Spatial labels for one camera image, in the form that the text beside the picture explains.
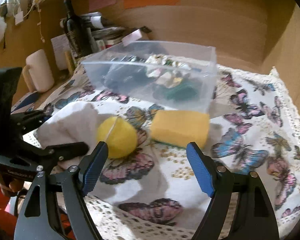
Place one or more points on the floral fabric scrunchie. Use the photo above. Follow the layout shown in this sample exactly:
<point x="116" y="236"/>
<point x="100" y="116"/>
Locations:
<point x="166" y="71"/>

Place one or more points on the white mug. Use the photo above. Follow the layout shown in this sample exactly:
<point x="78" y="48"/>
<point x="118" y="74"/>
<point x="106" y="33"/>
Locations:
<point x="37" y="72"/>

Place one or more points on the dark wine bottle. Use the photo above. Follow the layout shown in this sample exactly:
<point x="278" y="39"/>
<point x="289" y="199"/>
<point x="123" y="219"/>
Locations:
<point x="76" y="32"/>

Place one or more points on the pink notepad block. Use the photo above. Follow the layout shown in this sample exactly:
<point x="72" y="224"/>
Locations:
<point x="132" y="37"/>

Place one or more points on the black hat with chains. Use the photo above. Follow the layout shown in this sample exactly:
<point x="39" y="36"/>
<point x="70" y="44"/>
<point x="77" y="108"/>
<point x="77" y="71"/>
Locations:
<point x="122" y="78"/>

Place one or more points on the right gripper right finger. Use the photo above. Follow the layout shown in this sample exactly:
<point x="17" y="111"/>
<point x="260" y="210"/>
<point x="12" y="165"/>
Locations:
<point x="254" y="216"/>

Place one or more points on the white cloth mask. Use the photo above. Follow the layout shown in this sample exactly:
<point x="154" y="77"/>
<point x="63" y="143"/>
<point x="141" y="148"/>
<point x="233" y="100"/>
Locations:
<point x="76" y="122"/>

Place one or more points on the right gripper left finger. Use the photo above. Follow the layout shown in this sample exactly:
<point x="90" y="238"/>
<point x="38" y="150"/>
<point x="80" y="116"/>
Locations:
<point x="40" y="217"/>

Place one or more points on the teal knitted cloth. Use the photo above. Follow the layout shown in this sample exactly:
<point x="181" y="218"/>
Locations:
<point x="188" y="89"/>

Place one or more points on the butterfly print tablecloth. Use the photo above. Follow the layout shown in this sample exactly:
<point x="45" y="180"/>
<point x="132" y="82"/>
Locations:
<point x="153" y="192"/>

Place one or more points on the white handwritten note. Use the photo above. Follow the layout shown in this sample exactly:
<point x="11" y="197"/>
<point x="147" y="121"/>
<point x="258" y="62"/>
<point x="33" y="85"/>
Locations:
<point x="60" y="45"/>

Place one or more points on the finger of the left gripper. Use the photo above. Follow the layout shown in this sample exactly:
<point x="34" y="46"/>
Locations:
<point x="26" y="122"/>
<point x="54" y="153"/>

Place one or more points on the clear plastic bin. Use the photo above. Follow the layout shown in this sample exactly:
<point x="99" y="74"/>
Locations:
<point x="202" y="60"/>

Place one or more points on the stack of papers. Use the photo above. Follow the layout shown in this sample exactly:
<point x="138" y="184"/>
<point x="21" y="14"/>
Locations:
<point x="99" y="30"/>

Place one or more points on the yellow sponge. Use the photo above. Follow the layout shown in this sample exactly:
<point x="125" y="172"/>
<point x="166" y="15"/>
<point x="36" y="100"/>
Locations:
<point x="178" y="128"/>

